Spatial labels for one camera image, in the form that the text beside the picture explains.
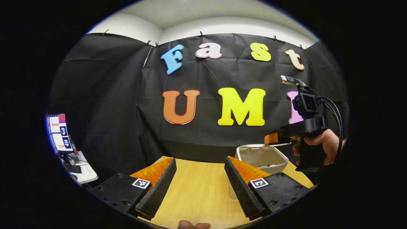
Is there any white desktop garbage bin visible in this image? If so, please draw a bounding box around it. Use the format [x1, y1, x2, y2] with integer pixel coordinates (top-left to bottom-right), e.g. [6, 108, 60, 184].
[229, 143, 290, 201]

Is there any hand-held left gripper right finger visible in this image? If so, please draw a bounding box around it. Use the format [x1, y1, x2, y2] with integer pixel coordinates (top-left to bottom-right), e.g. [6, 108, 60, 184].
[224, 156, 310, 220]

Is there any wooden desktop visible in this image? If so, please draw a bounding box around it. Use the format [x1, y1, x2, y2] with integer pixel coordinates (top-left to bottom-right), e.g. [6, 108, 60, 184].
[140, 155, 314, 229]

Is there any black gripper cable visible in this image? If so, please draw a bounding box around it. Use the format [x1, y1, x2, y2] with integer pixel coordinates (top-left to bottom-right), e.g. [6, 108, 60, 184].
[307, 86, 344, 156]

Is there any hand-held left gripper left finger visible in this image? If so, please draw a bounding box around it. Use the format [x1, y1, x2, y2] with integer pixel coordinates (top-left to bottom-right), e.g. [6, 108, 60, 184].
[89, 157, 177, 220]

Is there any black keyboard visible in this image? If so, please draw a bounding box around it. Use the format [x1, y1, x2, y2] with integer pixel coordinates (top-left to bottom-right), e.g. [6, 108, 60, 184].
[65, 163, 82, 174]

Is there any small red bottle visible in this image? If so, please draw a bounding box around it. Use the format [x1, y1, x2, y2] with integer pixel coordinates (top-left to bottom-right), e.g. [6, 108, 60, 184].
[69, 135, 79, 156]

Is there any computer monitor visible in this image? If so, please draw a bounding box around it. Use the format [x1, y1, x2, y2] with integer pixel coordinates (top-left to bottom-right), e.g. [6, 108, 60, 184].
[47, 113, 73, 154]

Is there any white side desk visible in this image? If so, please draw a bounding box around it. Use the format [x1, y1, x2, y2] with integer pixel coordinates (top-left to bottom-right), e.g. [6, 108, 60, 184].
[60, 151, 99, 185]

